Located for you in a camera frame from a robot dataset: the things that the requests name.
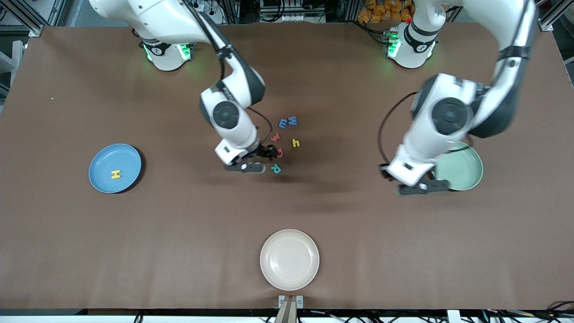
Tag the teal foam capital R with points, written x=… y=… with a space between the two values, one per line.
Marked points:
x=276 y=169

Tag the grey equipment rack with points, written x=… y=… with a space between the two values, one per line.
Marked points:
x=291 y=18

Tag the aluminium frame profile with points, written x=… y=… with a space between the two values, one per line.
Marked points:
x=545 y=25
x=36 y=30

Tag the orange objects pile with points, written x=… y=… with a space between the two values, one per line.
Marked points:
x=381 y=11

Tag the grey table side bracket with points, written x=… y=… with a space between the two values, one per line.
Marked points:
x=18 y=49

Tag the white tag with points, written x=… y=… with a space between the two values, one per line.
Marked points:
x=453 y=316

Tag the blue plate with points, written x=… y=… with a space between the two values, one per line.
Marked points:
x=115 y=157

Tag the yellow foam capital H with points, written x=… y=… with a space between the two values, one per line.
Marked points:
x=116 y=174

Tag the red foam small w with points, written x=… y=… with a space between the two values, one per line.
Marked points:
x=275 y=137

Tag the cream plate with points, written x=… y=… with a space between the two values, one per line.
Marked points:
x=289 y=260

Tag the green plate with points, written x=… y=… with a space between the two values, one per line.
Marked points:
x=466 y=170

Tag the blue foam small m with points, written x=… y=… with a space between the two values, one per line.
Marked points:
x=283 y=123

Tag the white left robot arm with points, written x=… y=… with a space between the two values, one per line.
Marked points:
x=426 y=134

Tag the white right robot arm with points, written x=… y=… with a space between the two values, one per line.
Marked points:
x=235 y=130

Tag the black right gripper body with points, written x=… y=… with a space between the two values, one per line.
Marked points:
x=265 y=152

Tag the blue foam capital W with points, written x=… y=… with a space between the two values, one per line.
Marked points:
x=292 y=120

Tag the grey metal mount bracket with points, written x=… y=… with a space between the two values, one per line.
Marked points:
x=281 y=299

